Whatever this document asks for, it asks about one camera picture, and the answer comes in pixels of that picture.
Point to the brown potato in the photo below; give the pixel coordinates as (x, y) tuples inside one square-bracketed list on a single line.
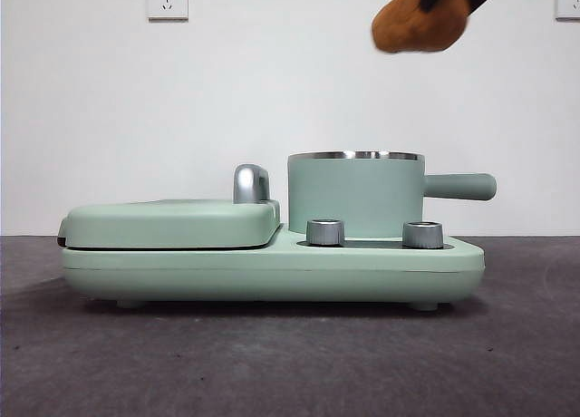
[(417, 29)]

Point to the silver control knob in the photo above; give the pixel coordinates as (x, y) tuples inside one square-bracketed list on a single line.
[(325, 232), (422, 235)]

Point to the mint green breakfast maker base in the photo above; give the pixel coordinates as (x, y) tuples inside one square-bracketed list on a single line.
[(272, 276)]

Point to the white wall socket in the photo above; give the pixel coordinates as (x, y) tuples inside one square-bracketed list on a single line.
[(568, 0), (167, 6)]

